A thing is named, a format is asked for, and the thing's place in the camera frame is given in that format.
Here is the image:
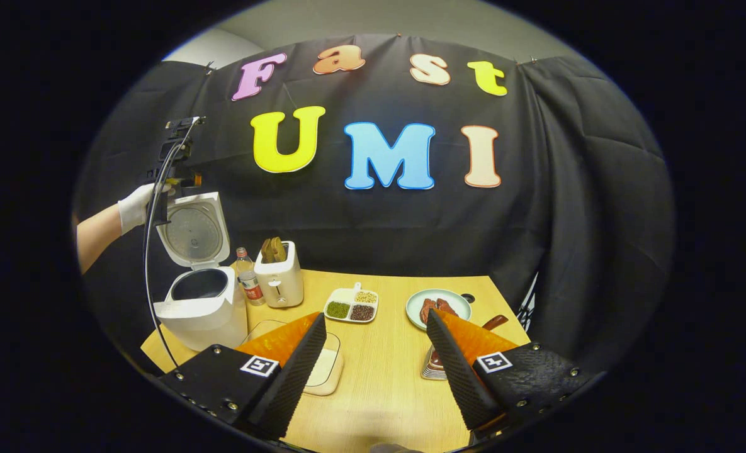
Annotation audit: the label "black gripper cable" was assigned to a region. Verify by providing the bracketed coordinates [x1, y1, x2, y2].
[142, 118, 205, 370]

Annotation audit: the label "black backdrop cloth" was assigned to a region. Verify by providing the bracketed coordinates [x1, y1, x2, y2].
[74, 35, 675, 378]

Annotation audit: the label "white toaster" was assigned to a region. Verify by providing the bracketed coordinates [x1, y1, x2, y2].
[254, 241, 305, 309]

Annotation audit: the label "small plastic bottle red label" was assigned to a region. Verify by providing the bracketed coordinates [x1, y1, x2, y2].
[233, 247, 266, 307]

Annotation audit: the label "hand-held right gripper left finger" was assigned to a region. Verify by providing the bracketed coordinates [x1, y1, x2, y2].
[159, 312, 328, 440]

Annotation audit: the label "white divided grain dish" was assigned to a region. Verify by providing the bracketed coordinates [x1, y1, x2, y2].
[323, 282, 380, 324]

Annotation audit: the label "white rice cooker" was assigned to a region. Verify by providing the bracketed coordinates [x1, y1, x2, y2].
[153, 192, 249, 352]

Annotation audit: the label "cream rectangular tray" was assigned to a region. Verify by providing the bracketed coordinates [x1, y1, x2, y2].
[240, 319, 345, 396]

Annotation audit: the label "pale green round plate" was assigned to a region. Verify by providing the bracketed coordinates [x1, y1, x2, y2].
[405, 288, 473, 332]

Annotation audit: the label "raw meat pieces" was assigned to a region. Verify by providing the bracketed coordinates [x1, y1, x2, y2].
[419, 298, 459, 325]

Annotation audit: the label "ribbed chopstick holder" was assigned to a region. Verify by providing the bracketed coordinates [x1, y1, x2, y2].
[419, 343, 451, 382]

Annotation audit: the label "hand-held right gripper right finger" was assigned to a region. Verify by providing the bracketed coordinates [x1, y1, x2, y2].
[426, 308, 592, 435]

